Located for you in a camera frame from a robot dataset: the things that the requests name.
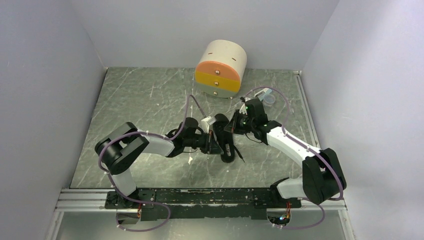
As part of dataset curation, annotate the black shoelace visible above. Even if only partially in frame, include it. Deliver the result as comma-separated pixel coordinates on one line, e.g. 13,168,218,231
233,146,245,163

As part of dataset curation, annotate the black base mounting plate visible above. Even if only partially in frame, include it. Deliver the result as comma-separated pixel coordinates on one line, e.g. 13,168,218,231
104,187,302,221

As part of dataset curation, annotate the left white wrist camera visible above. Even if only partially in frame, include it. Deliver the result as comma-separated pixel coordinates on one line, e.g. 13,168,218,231
200,116,216,134

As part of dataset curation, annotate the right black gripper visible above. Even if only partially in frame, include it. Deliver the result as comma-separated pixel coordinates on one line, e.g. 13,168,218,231
224,109,255,135

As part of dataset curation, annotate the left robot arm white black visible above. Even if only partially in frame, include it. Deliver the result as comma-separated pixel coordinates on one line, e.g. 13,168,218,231
94,117,224,208

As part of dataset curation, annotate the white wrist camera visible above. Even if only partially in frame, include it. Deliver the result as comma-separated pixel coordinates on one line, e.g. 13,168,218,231
239,103,247,115
200,116,216,134

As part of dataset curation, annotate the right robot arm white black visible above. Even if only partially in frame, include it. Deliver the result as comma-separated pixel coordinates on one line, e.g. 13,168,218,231
224,98,347,207

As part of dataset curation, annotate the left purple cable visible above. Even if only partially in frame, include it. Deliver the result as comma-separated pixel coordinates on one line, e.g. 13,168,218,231
98,94,208,233

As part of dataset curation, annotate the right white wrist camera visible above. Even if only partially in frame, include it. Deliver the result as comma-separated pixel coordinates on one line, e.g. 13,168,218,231
239,103,247,115

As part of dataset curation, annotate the aluminium frame rail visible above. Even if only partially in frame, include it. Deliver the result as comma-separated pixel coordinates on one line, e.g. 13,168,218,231
54,189,348,213

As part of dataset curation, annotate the clear plastic cup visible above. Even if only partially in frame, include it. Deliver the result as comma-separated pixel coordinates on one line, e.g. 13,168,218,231
254,88,276,108

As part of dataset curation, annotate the round cream drawer cabinet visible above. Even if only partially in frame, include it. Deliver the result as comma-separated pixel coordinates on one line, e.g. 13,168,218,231
194,39,247,98

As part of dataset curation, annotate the black shoe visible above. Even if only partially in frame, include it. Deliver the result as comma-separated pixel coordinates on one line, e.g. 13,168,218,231
212,113,236,163

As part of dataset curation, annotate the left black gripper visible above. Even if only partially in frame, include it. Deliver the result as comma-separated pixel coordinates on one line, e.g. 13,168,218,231
184,129,224,155

